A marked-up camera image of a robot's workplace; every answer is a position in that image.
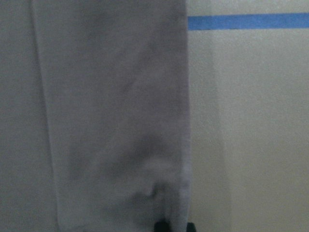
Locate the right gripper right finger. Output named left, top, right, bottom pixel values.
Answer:
left=187, top=222, right=196, bottom=232

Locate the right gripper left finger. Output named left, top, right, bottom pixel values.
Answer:
left=154, top=220, right=170, bottom=232

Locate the dark brown t-shirt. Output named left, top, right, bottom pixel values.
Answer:
left=0, top=0, right=190, bottom=232

